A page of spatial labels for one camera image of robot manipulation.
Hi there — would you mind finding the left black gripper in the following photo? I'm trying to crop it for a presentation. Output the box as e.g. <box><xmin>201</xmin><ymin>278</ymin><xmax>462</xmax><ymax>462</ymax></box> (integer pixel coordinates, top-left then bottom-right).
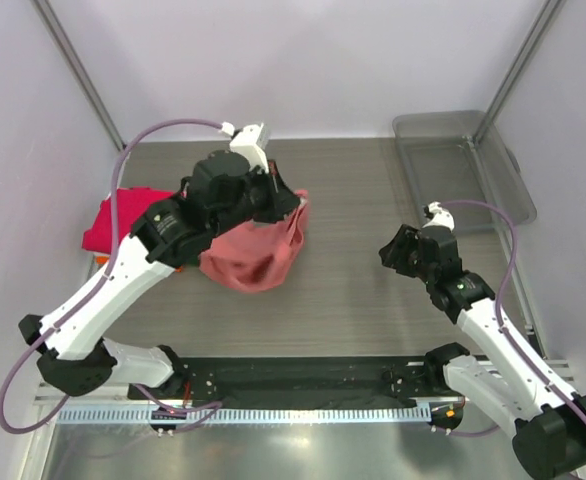
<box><xmin>208</xmin><ymin>159</ymin><xmax>300</xmax><ymax>239</ymax></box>

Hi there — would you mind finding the salmon pink t shirt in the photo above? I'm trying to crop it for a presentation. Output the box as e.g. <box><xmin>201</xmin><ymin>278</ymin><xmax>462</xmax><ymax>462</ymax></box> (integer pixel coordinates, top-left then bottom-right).
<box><xmin>199</xmin><ymin>189</ymin><xmax>310</xmax><ymax>294</ymax></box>

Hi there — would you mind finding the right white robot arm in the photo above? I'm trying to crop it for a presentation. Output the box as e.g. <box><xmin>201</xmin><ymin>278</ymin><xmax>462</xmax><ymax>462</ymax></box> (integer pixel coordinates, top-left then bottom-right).
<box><xmin>379</xmin><ymin>225</ymin><xmax>586</xmax><ymax>479</ymax></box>

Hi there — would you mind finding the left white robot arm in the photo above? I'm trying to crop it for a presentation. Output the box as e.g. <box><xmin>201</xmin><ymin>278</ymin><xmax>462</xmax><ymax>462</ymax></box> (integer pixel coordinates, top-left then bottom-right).
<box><xmin>19</xmin><ymin>151</ymin><xmax>307</xmax><ymax>399</ymax></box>

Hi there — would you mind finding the clear plastic bin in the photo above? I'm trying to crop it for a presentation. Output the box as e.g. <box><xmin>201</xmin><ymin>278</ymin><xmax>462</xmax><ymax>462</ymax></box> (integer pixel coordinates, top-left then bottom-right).
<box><xmin>392</xmin><ymin>110</ymin><xmax>537</xmax><ymax>226</ymax></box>

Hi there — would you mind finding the magenta folded t shirt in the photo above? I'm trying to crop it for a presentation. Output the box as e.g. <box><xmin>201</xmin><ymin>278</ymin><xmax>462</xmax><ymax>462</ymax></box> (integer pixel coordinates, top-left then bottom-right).
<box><xmin>81</xmin><ymin>187</ymin><xmax>172</xmax><ymax>255</ymax></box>

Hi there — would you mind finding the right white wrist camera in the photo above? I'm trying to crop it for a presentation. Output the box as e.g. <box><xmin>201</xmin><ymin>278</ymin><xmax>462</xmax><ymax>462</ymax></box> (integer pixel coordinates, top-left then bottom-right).
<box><xmin>421</xmin><ymin>202</ymin><xmax>455</xmax><ymax>232</ymax></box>

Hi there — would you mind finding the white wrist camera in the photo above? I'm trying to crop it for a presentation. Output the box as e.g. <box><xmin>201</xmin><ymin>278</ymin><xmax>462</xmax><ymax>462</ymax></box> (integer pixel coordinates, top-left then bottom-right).
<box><xmin>220</xmin><ymin>122</ymin><xmax>269</xmax><ymax>173</ymax></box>
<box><xmin>421</xmin><ymin>202</ymin><xmax>455</xmax><ymax>232</ymax></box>

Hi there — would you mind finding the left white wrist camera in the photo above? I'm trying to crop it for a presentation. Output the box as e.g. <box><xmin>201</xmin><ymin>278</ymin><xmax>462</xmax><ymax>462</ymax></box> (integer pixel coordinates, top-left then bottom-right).
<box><xmin>220</xmin><ymin>122</ymin><xmax>269</xmax><ymax>173</ymax></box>

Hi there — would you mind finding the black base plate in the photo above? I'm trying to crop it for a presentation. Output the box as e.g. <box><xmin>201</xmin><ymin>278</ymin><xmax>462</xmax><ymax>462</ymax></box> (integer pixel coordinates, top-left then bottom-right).
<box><xmin>173</xmin><ymin>356</ymin><xmax>462</xmax><ymax>410</ymax></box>

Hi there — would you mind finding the aluminium frame rail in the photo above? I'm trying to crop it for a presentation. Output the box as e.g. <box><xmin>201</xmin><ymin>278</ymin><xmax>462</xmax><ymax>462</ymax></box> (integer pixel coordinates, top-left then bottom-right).
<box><xmin>545</xmin><ymin>359</ymin><xmax>575</xmax><ymax>385</ymax></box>

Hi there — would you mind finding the slotted white cable duct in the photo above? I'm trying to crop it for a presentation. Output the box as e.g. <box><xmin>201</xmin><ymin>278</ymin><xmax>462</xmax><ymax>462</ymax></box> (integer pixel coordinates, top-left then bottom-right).
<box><xmin>57</xmin><ymin>404</ymin><xmax>431</xmax><ymax>425</ymax></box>

